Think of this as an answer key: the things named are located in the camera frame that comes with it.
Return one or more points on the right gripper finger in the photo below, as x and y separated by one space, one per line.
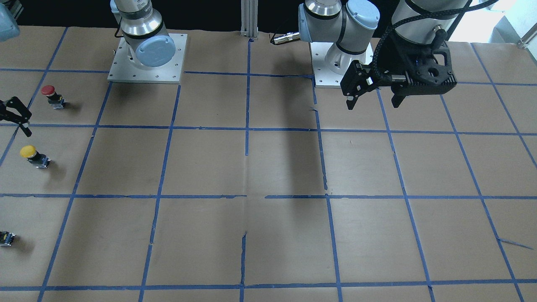
14 110

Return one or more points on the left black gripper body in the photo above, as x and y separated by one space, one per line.
402 63

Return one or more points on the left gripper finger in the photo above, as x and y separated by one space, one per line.
357 80
397 100

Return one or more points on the yellow push button switch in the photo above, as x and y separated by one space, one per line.
38 160

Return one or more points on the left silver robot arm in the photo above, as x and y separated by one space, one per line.
351 26

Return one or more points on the brown paper table cover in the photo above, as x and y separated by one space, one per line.
247 183

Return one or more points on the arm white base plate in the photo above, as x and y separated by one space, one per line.
158 59
330 63

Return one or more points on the red push button switch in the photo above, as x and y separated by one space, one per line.
54 99

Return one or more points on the silver cable connector plug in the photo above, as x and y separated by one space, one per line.
286 38

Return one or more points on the aluminium frame post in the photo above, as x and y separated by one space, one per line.
249 18

